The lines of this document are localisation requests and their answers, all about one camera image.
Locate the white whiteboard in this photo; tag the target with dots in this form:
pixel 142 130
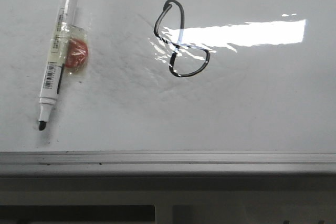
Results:
pixel 173 87

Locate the white black whiteboard marker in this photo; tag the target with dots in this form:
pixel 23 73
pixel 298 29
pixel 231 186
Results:
pixel 56 60

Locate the grey table frame rail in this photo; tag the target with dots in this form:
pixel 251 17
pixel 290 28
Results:
pixel 231 198

